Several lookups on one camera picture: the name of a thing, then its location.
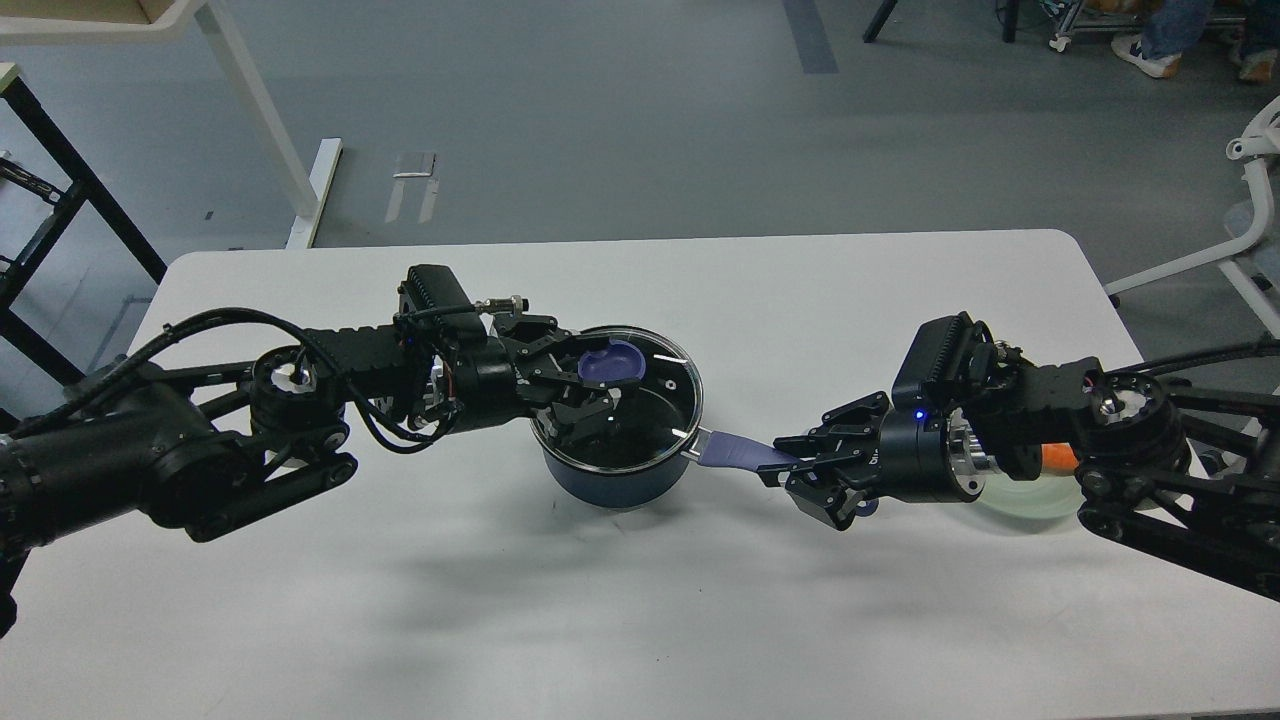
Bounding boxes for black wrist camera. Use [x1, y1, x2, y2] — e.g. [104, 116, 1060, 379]
[393, 264, 483, 336]
[890, 313, 995, 411]

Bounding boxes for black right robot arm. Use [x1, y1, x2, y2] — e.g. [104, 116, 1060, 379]
[759, 340, 1277, 600]

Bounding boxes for white chair frame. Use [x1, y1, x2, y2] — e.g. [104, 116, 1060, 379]
[1103, 97, 1279, 337]

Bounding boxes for black metal rack frame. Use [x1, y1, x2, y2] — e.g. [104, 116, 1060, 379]
[1, 63, 168, 386]

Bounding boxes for orange toy carrot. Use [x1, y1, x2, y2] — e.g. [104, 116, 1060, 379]
[1041, 443, 1080, 477]

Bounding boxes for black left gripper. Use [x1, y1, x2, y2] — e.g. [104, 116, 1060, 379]
[430, 313, 626, 448]

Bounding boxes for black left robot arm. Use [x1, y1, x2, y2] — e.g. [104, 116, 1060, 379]
[3, 302, 643, 632]

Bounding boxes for metal wheeled cart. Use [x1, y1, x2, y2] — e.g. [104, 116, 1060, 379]
[1037, 1, 1251, 53]

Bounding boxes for person's legs with sneakers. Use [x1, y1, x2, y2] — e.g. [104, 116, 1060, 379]
[1110, 1, 1279, 85]

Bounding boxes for blue saucepan with handle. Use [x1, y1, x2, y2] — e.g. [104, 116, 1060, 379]
[531, 325, 797, 510]

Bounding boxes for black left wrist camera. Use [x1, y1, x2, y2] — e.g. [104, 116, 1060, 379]
[393, 264, 483, 336]

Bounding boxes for pale green oval plate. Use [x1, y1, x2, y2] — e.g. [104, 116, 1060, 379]
[977, 468, 1084, 521]

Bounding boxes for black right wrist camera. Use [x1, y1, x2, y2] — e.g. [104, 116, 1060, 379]
[890, 313, 995, 411]

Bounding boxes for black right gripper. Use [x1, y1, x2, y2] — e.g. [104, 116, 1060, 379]
[756, 391, 986, 532]

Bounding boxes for glass lid with blue knob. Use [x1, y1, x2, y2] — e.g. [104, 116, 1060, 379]
[531, 325, 704, 475]

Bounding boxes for white table leg frame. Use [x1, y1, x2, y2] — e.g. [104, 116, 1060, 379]
[0, 0, 343, 250]

